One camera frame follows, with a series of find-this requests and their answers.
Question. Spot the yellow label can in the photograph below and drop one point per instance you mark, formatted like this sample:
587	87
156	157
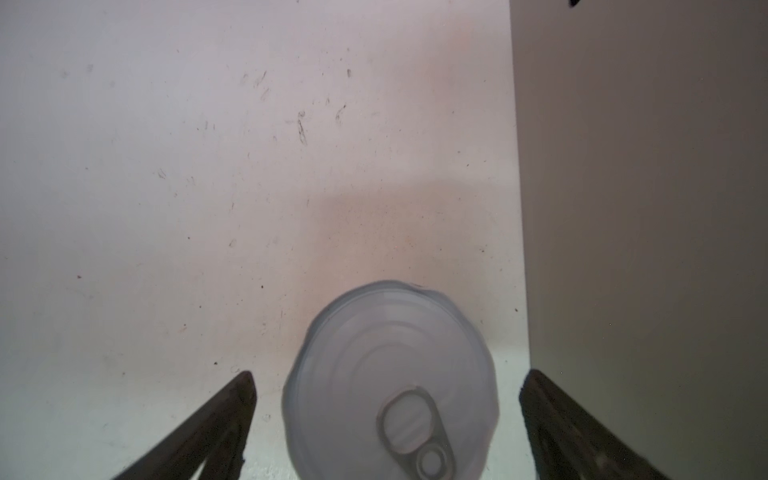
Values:
392	381

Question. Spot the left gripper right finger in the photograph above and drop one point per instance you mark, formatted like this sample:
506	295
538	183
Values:
569	443

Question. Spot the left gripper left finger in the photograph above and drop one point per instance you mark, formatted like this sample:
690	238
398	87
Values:
210	443

